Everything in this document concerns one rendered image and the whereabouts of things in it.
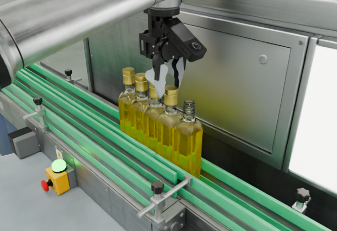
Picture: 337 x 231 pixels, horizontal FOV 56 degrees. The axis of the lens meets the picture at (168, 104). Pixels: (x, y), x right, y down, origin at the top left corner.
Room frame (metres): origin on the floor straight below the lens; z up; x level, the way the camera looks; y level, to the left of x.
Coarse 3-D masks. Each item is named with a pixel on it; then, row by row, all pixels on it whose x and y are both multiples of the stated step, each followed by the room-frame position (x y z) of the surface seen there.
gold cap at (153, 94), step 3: (150, 84) 0.75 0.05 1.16; (150, 87) 0.75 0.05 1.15; (153, 87) 0.75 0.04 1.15; (150, 90) 0.75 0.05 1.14; (153, 90) 0.75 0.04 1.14; (150, 93) 0.75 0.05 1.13; (153, 93) 0.75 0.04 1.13; (156, 93) 0.75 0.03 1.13; (150, 96) 0.75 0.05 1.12; (153, 96) 0.75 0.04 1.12; (156, 96) 0.75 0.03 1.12
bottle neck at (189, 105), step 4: (188, 100) 0.69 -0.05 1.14; (192, 100) 0.69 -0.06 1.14; (184, 104) 0.68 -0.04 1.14; (188, 104) 0.67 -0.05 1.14; (192, 104) 0.67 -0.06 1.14; (184, 108) 0.67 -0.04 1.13; (188, 108) 0.67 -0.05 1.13; (192, 108) 0.67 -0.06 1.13; (184, 112) 0.67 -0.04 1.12; (188, 112) 0.67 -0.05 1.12; (192, 112) 0.67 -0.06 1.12; (184, 116) 0.67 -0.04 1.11; (188, 116) 0.67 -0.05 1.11; (192, 116) 0.67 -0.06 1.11; (184, 120) 0.67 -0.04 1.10; (188, 120) 0.67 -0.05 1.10; (192, 120) 0.67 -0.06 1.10
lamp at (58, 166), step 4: (56, 160) 0.83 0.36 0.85; (60, 160) 0.83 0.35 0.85; (52, 164) 0.81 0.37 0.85; (56, 164) 0.81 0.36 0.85; (60, 164) 0.81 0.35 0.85; (64, 164) 0.82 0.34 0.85; (52, 168) 0.81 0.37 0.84; (56, 168) 0.80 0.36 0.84; (60, 168) 0.80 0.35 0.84; (64, 168) 0.81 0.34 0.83; (56, 172) 0.80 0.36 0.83; (60, 172) 0.80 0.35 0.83
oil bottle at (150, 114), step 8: (144, 112) 0.75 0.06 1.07; (152, 112) 0.74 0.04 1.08; (160, 112) 0.74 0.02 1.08; (144, 120) 0.75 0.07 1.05; (152, 120) 0.73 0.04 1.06; (144, 128) 0.76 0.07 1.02; (152, 128) 0.73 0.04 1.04; (144, 136) 0.76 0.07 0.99; (152, 136) 0.73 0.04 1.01; (144, 144) 0.76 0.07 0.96; (152, 144) 0.73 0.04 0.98
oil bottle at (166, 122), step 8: (176, 112) 0.71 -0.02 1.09; (160, 120) 0.71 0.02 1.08; (168, 120) 0.69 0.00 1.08; (176, 120) 0.70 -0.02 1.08; (160, 128) 0.71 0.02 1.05; (168, 128) 0.69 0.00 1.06; (160, 136) 0.71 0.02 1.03; (168, 136) 0.69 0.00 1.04; (160, 144) 0.71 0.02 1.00; (168, 144) 0.69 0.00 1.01; (160, 152) 0.71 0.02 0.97; (168, 152) 0.69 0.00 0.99; (168, 160) 0.69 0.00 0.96
